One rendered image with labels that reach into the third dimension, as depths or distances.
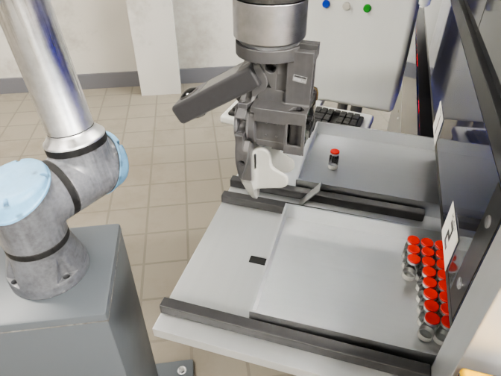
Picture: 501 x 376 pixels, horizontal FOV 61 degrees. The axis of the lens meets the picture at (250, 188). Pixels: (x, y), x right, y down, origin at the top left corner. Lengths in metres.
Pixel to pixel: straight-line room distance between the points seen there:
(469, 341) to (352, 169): 0.57
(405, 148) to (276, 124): 0.67
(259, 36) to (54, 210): 0.52
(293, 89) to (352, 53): 0.94
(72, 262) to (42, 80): 0.34
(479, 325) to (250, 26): 0.37
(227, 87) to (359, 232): 0.46
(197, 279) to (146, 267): 1.25
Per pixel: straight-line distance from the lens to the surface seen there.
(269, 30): 0.43
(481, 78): 0.69
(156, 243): 2.08
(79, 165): 0.84
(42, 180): 0.80
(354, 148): 1.08
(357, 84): 1.43
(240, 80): 0.47
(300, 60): 0.45
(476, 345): 0.53
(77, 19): 3.53
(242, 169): 0.50
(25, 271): 0.89
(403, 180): 1.00
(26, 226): 0.81
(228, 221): 0.84
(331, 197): 0.88
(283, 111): 0.46
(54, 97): 0.81
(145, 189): 2.42
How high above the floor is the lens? 1.45
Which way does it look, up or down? 38 degrees down
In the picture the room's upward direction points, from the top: straight up
